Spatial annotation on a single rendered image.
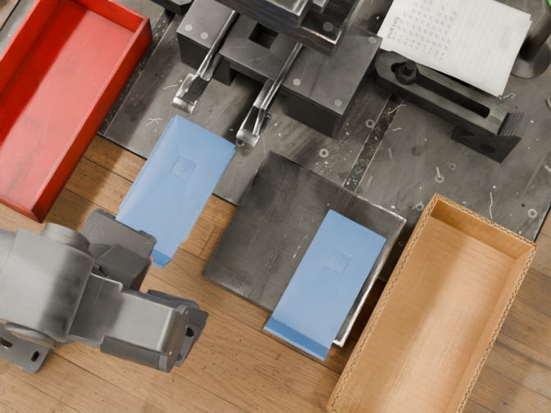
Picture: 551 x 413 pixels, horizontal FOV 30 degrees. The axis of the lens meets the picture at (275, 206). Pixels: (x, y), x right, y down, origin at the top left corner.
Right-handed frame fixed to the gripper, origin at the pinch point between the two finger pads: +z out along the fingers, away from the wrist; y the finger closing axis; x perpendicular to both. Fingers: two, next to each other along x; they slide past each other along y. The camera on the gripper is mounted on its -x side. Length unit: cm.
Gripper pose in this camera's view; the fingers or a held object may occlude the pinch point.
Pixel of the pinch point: (132, 246)
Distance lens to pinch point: 103.1
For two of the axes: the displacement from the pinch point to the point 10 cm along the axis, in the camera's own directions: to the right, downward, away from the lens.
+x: -8.8, -4.6, 0.5
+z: 1.8, -2.3, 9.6
